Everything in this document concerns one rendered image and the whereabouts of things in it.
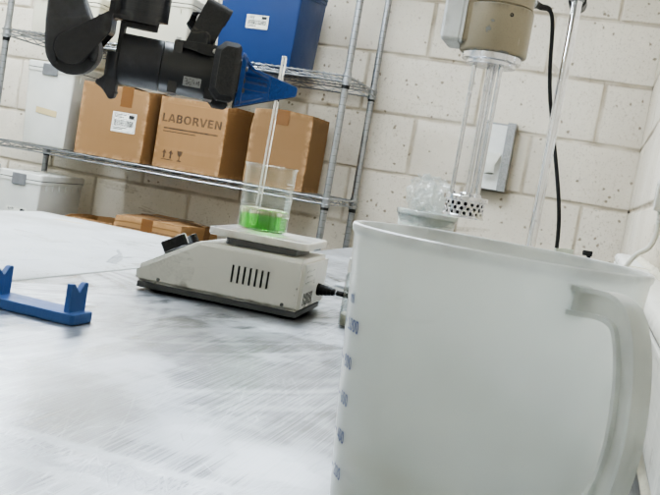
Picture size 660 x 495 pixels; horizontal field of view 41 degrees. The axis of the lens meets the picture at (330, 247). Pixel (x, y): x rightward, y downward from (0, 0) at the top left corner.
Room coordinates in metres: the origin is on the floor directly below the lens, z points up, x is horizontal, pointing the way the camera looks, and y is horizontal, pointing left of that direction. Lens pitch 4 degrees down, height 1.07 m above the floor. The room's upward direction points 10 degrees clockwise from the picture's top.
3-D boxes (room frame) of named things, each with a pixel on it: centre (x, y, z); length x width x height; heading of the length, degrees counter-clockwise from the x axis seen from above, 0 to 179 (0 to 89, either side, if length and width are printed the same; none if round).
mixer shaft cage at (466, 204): (1.38, -0.19, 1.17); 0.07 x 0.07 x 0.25
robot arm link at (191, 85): (1.02, 0.18, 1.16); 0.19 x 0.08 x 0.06; 10
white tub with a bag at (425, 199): (2.04, -0.21, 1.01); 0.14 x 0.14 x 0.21
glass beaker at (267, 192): (1.05, 0.08, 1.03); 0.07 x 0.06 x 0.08; 161
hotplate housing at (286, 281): (1.07, 0.10, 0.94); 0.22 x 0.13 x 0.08; 79
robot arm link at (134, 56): (1.01, 0.26, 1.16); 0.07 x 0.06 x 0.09; 100
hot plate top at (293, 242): (1.06, 0.07, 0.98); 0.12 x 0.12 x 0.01; 79
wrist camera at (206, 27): (1.03, 0.19, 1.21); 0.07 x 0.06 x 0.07; 13
